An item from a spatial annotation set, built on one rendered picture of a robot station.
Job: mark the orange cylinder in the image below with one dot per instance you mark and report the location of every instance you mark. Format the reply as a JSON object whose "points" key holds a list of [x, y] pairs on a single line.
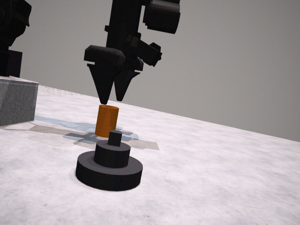
{"points": [[106, 120]]}

